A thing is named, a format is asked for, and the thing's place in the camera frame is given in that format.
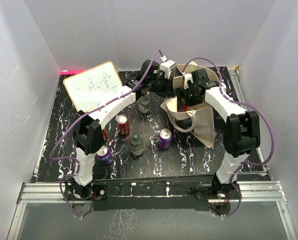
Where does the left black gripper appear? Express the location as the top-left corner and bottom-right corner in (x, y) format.
(147, 73), (176, 99)

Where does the red cola can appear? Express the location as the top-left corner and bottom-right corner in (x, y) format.
(177, 98), (188, 112)
(116, 114), (130, 135)
(102, 128), (108, 142)

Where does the clear glass bottle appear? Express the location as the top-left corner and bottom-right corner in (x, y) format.
(130, 133), (144, 156)
(138, 93), (151, 113)

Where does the purple soda can centre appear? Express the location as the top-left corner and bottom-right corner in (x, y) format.
(158, 128), (172, 150)

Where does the purple soda can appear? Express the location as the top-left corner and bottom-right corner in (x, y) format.
(95, 145), (113, 166)
(158, 128), (172, 150)

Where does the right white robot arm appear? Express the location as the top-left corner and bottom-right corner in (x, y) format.
(175, 68), (261, 199)

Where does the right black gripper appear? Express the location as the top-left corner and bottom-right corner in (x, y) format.
(174, 84), (202, 110)

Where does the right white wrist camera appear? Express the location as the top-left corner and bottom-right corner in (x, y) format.
(183, 73), (195, 90)

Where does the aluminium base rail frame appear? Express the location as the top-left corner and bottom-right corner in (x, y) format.
(6, 67), (297, 240)

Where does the beige canvas tote bag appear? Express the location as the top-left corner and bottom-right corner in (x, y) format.
(160, 61), (220, 148)

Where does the near clear glass bottle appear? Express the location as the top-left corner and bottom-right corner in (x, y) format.
(130, 133), (144, 156)

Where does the small whiteboard orange frame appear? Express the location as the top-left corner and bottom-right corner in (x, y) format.
(63, 61), (122, 112)

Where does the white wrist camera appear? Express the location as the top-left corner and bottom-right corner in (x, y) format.
(183, 73), (195, 90)
(159, 60), (177, 79)

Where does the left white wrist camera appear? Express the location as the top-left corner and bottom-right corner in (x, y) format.
(159, 60), (177, 79)

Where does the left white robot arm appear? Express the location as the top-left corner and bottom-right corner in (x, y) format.
(69, 56), (177, 200)

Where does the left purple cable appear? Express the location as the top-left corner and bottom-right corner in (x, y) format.
(48, 49), (168, 221)

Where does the purple soda can left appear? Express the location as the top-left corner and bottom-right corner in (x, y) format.
(95, 145), (113, 166)

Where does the far clear glass bottle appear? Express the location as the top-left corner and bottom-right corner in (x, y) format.
(138, 93), (151, 113)

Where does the pink red marker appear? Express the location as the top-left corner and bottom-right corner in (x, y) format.
(60, 70), (83, 76)

